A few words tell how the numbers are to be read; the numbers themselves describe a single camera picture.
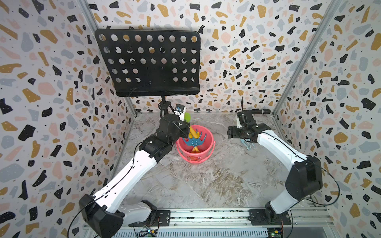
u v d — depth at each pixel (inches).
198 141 36.6
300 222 28.8
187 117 29.2
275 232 28.2
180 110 23.4
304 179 17.5
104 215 14.2
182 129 24.3
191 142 36.2
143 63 39.5
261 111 48.5
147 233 28.1
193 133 31.2
